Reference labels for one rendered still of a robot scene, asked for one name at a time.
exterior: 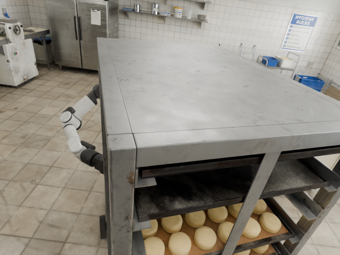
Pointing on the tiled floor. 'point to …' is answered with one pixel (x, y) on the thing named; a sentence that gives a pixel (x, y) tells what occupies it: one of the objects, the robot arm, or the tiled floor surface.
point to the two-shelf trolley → (278, 66)
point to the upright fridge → (80, 30)
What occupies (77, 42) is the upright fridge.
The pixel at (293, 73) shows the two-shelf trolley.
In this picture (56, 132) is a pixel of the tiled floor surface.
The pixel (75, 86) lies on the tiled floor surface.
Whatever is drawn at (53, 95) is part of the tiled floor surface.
